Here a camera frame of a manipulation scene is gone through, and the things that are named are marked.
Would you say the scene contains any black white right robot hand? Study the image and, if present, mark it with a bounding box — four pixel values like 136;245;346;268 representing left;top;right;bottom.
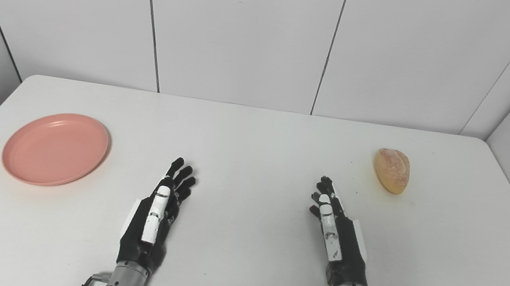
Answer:
300;174;381;286

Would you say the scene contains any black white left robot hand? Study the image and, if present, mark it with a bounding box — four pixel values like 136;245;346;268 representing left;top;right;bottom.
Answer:
116;151;199;277

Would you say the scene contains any golden bread roll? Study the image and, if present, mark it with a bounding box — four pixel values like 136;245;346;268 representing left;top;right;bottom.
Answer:
371;147;413;196

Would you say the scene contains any pink round plate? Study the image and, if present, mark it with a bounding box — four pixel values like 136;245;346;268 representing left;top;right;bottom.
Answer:
0;106;113;194

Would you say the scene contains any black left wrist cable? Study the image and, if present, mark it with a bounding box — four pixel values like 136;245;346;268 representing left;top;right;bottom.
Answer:
79;271;111;286

